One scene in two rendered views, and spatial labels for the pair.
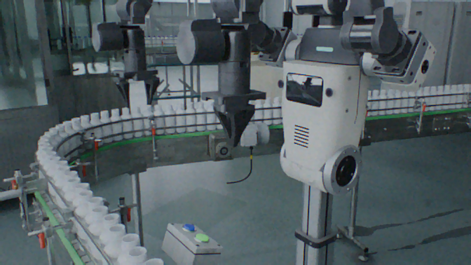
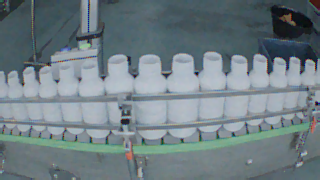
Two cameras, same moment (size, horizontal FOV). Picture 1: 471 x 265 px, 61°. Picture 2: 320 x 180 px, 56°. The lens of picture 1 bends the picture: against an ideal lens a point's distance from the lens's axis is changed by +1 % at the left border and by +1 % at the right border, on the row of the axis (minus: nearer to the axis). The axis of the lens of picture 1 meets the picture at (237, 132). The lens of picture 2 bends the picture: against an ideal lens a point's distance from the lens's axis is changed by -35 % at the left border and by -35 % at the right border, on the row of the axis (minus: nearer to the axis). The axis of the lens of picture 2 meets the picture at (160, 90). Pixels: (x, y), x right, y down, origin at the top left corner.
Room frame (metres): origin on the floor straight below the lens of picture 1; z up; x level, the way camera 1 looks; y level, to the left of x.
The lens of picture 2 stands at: (0.20, 0.68, 1.57)
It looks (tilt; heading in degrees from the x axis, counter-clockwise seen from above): 35 degrees down; 305
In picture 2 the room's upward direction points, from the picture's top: 2 degrees counter-clockwise
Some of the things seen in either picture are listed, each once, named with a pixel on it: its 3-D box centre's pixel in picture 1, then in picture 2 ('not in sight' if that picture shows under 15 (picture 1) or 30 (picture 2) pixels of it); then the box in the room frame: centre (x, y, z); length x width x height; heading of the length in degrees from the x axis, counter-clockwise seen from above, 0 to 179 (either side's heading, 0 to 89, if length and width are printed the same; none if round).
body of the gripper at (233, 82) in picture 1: (234, 81); not in sight; (0.69, 0.01, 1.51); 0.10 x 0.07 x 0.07; 126
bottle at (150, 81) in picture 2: not in sight; (150, 98); (0.61, 0.13, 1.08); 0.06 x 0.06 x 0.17
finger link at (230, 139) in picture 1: (238, 120); not in sight; (0.69, 0.00, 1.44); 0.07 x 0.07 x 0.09; 36
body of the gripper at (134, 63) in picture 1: (135, 62); not in sight; (1.06, 0.27, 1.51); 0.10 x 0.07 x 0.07; 127
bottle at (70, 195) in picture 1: (76, 205); not in sight; (1.08, 0.48, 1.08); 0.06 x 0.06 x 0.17
